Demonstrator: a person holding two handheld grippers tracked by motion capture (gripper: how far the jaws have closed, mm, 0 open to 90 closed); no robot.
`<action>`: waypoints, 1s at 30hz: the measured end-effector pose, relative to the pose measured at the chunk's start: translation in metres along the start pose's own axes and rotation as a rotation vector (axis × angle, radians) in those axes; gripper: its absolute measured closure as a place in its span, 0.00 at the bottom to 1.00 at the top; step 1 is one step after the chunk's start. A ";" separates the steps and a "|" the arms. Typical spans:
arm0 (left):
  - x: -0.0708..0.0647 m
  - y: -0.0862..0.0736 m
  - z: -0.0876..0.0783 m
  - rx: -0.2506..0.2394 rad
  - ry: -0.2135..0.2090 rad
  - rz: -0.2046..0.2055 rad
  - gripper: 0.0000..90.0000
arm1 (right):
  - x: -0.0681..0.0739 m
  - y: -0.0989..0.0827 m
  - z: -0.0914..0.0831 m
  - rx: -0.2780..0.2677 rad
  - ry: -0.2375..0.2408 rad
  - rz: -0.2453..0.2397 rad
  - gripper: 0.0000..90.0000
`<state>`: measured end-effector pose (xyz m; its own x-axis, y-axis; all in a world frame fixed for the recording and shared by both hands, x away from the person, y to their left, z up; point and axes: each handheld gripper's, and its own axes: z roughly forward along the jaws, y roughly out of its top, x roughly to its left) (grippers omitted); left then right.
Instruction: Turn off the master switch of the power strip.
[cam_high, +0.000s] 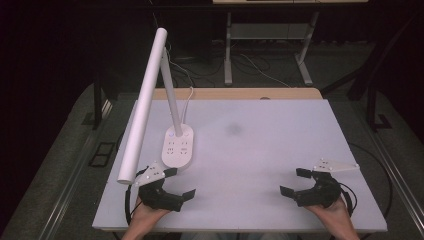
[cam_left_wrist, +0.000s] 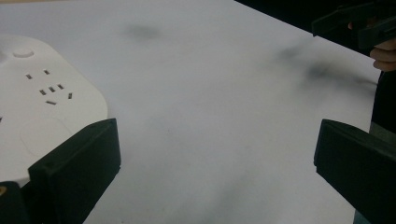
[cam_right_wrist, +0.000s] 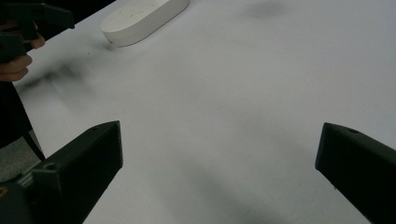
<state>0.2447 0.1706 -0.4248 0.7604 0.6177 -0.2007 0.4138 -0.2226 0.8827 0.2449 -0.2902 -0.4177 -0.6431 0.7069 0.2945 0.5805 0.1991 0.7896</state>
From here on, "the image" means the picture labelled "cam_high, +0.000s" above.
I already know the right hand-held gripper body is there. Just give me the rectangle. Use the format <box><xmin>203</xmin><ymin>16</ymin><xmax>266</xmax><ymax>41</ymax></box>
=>
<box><xmin>294</xmin><ymin>158</ymin><xmax>361</xmax><ymax>208</ymax></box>

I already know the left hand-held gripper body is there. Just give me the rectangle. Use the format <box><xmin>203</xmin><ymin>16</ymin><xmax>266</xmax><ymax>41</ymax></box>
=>
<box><xmin>133</xmin><ymin>161</ymin><xmax>184</xmax><ymax>213</ymax></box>

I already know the white desk lamp with socket base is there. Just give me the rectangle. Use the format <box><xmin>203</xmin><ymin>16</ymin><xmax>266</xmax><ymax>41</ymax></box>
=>
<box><xmin>116</xmin><ymin>27</ymin><xmax>195</xmax><ymax>186</ymax></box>

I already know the person's left hand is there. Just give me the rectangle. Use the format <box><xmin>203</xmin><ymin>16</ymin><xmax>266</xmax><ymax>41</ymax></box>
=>
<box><xmin>128</xmin><ymin>196</ymin><xmax>171</xmax><ymax>231</ymax></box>

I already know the person's right hand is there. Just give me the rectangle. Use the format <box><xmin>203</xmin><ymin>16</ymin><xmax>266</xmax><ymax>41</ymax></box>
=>
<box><xmin>304</xmin><ymin>196</ymin><xmax>353</xmax><ymax>231</ymax></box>

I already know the black metal stand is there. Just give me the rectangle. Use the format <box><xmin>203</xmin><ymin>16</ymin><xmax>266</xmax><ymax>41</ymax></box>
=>
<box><xmin>81</xmin><ymin>74</ymin><xmax>116</xmax><ymax>131</ymax></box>
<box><xmin>320</xmin><ymin>13</ymin><xmax>424</xmax><ymax>133</ymax></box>

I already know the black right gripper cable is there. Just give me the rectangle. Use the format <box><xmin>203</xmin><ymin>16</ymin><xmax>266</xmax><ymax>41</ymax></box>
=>
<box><xmin>338</xmin><ymin>181</ymin><xmax>358</xmax><ymax>218</ymax></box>

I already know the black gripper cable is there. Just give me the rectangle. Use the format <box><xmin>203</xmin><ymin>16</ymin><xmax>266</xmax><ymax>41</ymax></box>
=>
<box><xmin>124</xmin><ymin>165</ymin><xmax>150</xmax><ymax>226</ymax></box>
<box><xmin>338</xmin><ymin>181</ymin><xmax>358</xmax><ymax>218</ymax></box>

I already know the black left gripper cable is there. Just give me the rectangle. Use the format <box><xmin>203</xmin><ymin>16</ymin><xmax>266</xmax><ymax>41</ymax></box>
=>
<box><xmin>124</xmin><ymin>165</ymin><xmax>150</xmax><ymax>226</ymax></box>

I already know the black floor frame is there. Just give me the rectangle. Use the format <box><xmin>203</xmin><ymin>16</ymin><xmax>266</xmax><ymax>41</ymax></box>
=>
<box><xmin>87</xmin><ymin>141</ymin><xmax>117</xmax><ymax>168</ymax></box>

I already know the white lamp cable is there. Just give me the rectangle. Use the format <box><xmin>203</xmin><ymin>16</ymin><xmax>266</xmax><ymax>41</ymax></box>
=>
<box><xmin>164</xmin><ymin>43</ymin><xmax>195</xmax><ymax>128</ymax></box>

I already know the long black floor cable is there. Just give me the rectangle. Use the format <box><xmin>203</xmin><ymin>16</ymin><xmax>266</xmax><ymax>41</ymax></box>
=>
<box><xmin>347</xmin><ymin>142</ymin><xmax>395</xmax><ymax>220</ymax></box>

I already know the aluminium floor rail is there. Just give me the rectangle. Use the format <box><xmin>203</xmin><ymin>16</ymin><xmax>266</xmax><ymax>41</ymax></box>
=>
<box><xmin>361</xmin><ymin>126</ymin><xmax>424</xmax><ymax>234</ymax></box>
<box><xmin>35</xmin><ymin>99</ymin><xmax>114</xmax><ymax>240</ymax></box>

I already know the white floor cable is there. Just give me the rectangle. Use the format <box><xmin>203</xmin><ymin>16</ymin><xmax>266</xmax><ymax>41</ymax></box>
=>
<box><xmin>239</xmin><ymin>53</ymin><xmax>292</xmax><ymax>89</ymax></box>

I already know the grey metal desk frame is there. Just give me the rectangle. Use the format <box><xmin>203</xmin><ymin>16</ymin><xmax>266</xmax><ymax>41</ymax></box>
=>
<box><xmin>212</xmin><ymin>0</ymin><xmax>368</xmax><ymax>87</ymax></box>

